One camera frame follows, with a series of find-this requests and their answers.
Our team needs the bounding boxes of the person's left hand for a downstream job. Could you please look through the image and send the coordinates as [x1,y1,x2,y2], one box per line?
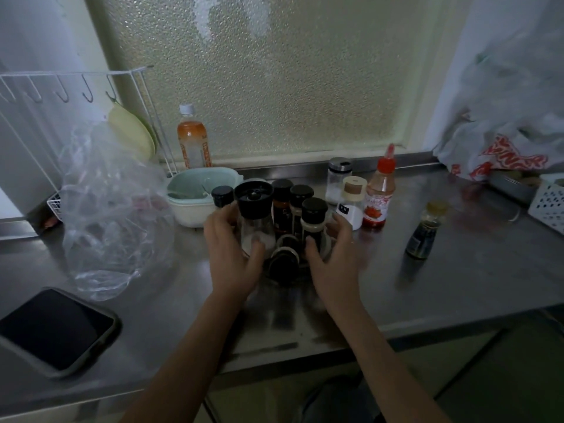
[203,202,267,304]

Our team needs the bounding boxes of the person's right hand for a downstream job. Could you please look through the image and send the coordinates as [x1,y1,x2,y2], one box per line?
[304,212,363,311]

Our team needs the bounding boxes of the black round spice rack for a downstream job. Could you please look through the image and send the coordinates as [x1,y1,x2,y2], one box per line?
[263,232,332,288]

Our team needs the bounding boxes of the glass grinder with black top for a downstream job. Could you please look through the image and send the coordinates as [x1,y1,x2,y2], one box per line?
[234,180,277,259]

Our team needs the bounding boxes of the person's left forearm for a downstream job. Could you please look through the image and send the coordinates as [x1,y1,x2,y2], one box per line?
[120,290,248,423]

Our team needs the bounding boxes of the person's right forearm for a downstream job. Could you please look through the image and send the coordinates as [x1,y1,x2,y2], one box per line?
[325,299,452,423]

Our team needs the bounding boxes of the beige-label black-capped spice bottle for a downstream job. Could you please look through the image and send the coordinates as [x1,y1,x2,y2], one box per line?
[301,197,329,252]

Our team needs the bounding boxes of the orange-label black-capped spice bottle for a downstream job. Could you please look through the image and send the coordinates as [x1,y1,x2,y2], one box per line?
[271,179,294,235]

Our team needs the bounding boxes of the black-capped glass spice bottle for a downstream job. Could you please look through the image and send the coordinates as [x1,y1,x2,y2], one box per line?
[289,184,315,239]

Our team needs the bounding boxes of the white bottle with beige cap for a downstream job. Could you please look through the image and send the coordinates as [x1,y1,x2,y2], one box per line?
[335,175,368,231]

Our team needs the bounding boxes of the small black-capped spice bottle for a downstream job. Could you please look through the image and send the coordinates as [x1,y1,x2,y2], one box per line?
[211,185,235,209]

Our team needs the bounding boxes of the white plastic bowl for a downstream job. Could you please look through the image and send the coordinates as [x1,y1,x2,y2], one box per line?
[169,194,231,229]

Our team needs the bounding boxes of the glass shaker with silver lid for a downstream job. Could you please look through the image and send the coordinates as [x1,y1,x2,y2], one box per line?
[325,157,353,206]

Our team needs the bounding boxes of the red-capped sauce bottle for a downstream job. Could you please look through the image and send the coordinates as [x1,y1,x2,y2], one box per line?
[362,143,397,229]

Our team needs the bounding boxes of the light green colander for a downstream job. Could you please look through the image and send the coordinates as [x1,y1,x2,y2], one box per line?
[166,167,244,204]

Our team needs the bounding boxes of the small dark soy sauce bottle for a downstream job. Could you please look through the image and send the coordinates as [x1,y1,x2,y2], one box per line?
[405,201,449,261]

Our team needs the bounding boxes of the orange drink bottle white cap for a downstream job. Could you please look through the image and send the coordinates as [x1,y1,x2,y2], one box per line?
[177,104,212,169]

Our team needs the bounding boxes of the person's dark shorts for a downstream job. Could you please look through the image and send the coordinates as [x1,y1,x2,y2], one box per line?
[302,373,382,423]

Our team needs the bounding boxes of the clear plastic bag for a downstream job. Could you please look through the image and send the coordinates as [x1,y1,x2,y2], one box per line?
[58,122,178,303]

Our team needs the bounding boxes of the pale yellow-green plate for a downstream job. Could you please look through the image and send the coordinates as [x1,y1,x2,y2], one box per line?
[108,102,158,162]

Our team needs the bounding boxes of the frosted glass window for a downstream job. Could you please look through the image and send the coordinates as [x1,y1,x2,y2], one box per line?
[83,0,476,169]

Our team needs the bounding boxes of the black smartphone in case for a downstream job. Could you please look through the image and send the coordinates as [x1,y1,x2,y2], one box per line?
[0,286,122,380]

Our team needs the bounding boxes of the metal tray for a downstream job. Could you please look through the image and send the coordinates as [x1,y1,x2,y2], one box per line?
[488,169,542,207]

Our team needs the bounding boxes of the white perforated plastic basket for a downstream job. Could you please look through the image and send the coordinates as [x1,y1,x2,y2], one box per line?
[527,172,564,236]

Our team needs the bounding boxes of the white shopping bag red print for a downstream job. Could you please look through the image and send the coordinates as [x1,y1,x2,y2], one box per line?
[433,28,564,182]

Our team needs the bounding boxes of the white wire rack with hooks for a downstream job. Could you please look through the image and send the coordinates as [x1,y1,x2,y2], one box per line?
[0,65,178,221]

